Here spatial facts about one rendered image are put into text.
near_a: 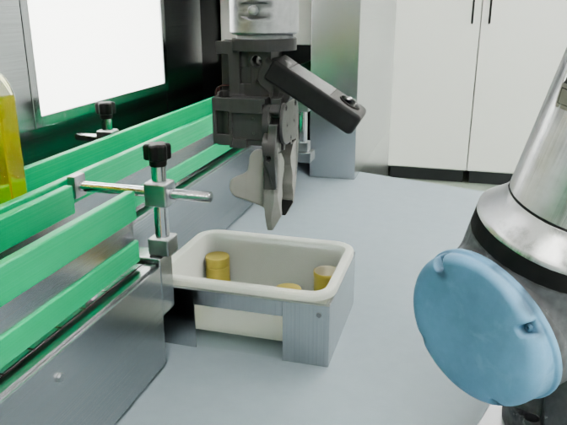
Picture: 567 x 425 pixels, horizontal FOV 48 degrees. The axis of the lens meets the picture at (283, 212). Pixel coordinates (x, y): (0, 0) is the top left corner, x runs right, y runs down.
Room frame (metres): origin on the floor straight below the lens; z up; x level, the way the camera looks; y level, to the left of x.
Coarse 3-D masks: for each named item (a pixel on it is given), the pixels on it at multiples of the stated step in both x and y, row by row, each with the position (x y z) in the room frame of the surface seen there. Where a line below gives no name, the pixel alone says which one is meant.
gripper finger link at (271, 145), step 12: (276, 120) 0.69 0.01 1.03; (276, 132) 0.67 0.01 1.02; (264, 144) 0.67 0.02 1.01; (276, 144) 0.67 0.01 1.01; (264, 156) 0.67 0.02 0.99; (276, 156) 0.67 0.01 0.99; (264, 168) 0.67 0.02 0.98; (276, 168) 0.67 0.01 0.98; (264, 180) 0.67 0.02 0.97; (276, 180) 0.67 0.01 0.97
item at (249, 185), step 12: (252, 156) 0.69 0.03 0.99; (252, 168) 0.69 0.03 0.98; (240, 180) 0.69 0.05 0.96; (252, 180) 0.69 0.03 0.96; (240, 192) 0.69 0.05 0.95; (252, 192) 0.68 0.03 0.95; (264, 192) 0.67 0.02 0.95; (276, 192) 0.67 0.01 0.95; (264, 204) 0.67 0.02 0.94; (276, 204) 0.67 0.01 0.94; (276, 216) 0.68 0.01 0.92
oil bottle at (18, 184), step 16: (0, 80) 0.62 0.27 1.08; (0, 96) 0.62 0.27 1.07; (0, 112) 0.61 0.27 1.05; (16, 112) 0.64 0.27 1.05; (0, 128) 0.61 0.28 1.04; (16, 128) 0.63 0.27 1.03; (0, 144) 0.61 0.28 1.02; (16, 144) 0.63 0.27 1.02; (0, 160) 0.61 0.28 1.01; (16, 160) 0.63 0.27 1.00; (0, 176) 0.60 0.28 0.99; (16, 176) 0.62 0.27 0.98; (0, 192) 0.60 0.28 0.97; (16, 192) 0.62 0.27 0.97
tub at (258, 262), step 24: (192, 240) 0.81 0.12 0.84; (216, 240) 0.85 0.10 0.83; (240, 240) 0.84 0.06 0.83; (264, 240) 0.83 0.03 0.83; (288, 240) 0.82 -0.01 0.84; (312, 240) 0.81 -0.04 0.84; (192, 264) 0.79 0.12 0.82; (240, 264) 0.83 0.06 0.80; (264, 264) 0.83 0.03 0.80; (288, 264) 0.82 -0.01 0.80; (312, 264) 0.81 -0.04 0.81; (336, 264) 0.80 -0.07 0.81; (216, 288) 0.68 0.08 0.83; (240, 288) 0.67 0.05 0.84; (264, 288) 0.66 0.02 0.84; (288, 288) 0.66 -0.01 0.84; (312, 288) 0.80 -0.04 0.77; (336, 288) 0.67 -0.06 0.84
